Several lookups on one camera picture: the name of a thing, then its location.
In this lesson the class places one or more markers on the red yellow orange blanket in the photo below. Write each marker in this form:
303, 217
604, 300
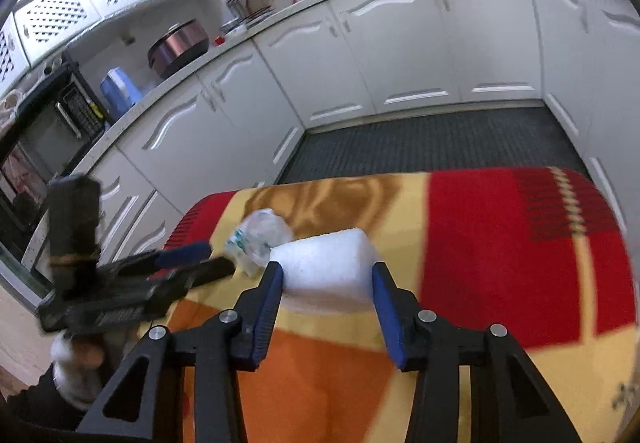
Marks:
535, 249

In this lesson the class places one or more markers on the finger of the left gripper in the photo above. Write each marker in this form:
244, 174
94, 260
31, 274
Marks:
172, 255
200, 272

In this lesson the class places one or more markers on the black floor mat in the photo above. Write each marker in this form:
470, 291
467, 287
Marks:
477, 139

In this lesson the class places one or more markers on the white gloved left hand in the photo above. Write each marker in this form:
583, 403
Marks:
83, 364

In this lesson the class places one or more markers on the blue white kettle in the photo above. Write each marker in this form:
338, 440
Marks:
120, 92

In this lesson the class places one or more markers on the white foam block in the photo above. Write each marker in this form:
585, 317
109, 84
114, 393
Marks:
327, 274

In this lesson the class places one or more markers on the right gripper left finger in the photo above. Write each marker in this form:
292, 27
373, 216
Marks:
143, 401

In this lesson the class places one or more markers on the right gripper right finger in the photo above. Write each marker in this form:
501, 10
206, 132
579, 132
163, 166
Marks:
510, 400

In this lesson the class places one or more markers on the copper rice cooker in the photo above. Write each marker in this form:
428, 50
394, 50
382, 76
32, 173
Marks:
179, 46

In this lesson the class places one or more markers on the black microwave oven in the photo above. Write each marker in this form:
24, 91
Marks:
55, 126

